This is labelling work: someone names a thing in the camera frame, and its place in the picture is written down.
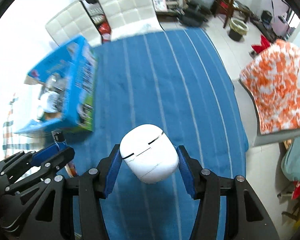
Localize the small trash bin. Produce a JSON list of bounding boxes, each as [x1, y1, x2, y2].
[[228, 17, 249, 42]]

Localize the blue striped cloth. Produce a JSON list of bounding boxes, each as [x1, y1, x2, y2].
[[66, 28, 248, 239]]

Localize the small colourful packet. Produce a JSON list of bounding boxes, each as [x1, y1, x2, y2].
[[65, 161, 78, 178]]

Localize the wooden chair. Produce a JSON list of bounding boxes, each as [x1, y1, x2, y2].
[[220, 0, 251, 29]]

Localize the white earbud case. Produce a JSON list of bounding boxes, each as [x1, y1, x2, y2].
[[120, 124, 179, 184]]

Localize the plaid cloth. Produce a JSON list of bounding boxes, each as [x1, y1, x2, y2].
[[2, 95, 45, 159]]

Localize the blue cardboard box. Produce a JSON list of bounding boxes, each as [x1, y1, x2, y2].
[[13, 36, 98, 137]]

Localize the red cloth on floor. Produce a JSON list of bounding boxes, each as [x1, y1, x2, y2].
[[251, 35, 272, 54]]

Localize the white quilted chair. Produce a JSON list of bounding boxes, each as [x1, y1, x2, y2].
[[45, 0, 102, 47], [98, 0, 163, 41]]

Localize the black weight bench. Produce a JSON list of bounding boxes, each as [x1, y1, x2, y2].
[[178, 0, 215, 27]]

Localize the orange white floral cloth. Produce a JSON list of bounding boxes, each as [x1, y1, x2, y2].
[[239, 40, 300, 135]]

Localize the teal cloth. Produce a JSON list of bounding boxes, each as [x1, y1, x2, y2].
[[281, 137, 300, 181]]

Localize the left white quilted chair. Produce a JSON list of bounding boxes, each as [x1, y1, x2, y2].
[[45, 0, 102, 47]]

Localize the right white quilted chair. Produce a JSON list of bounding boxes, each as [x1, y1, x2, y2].
[[98, 0, 163, 41]]

